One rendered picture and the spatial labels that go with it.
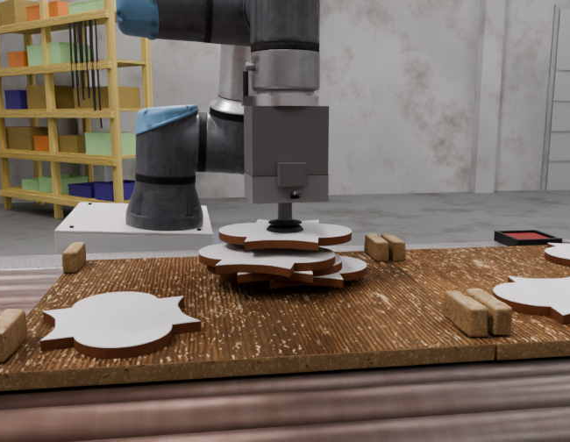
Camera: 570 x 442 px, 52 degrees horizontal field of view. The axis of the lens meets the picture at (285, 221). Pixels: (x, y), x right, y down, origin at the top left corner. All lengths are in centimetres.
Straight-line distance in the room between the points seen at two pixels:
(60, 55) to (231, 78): 575
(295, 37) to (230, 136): 51
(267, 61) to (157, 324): 29
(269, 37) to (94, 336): 34
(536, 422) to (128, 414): 28
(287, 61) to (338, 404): 35
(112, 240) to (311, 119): 58
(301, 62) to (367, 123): 797
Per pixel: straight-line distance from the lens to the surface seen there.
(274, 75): 62
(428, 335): 53
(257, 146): 62
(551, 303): 62
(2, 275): 86
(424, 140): 890
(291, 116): 63
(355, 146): 854
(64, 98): 721
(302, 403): 44
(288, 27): 63
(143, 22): 73
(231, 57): 110
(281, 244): 62
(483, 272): 75
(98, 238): 111
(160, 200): 112
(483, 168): 916
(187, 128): 111
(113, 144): 606
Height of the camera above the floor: 112
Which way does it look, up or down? 10 degrees down
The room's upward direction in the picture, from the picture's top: straight up
